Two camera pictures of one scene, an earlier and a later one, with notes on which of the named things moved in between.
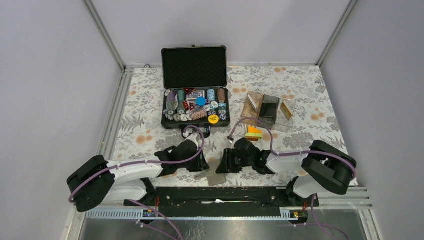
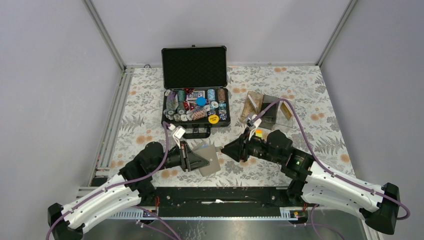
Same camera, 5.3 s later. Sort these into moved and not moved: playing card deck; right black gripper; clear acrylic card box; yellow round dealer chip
Moved: right black gripper
Not moved: playing card deck; clear acrylic card box; yellow round dealer chip
